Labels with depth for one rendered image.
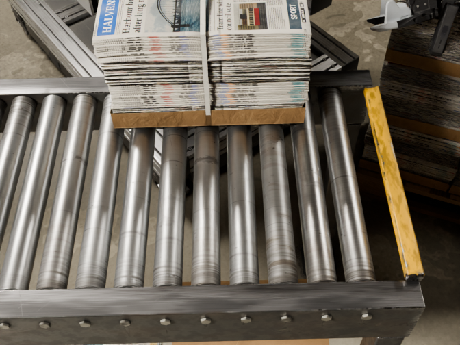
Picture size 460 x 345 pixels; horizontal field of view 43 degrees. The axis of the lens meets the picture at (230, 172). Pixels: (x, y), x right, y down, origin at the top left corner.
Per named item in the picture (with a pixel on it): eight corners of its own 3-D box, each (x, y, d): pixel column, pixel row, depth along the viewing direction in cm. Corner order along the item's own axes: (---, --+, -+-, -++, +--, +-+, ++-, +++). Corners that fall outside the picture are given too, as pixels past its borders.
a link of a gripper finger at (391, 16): (365, 7, 125) (403, -6, 127) (371, 34, 127) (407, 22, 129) (373, 7, 122) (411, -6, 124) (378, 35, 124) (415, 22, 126)
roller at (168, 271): (193, 96, 126) (176, 83, 123) (187, 298, 97) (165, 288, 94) (177, 107, 128) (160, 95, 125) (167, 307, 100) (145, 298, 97)
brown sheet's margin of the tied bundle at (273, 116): (291, 32, 133) (293, 16, 130) (304, 123, 115) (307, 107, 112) (222, 34, 133) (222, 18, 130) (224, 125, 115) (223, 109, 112)
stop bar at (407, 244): (378, 92, 122) (380, 85, 120) (424, 280, 95) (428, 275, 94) (363, 92, 122) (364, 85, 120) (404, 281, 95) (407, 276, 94)
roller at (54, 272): (100, 105, 128) (95, 89, 124) (68, 307, 99) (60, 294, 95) (77, 106, 128) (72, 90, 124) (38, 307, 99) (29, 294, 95)
